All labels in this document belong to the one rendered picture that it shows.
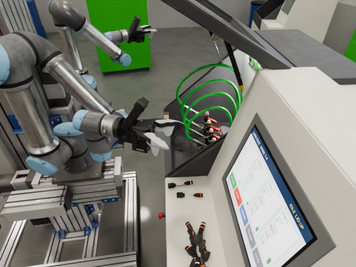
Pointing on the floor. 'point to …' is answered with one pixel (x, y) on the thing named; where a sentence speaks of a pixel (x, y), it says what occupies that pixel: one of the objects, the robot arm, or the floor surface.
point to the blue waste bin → (254, 9)
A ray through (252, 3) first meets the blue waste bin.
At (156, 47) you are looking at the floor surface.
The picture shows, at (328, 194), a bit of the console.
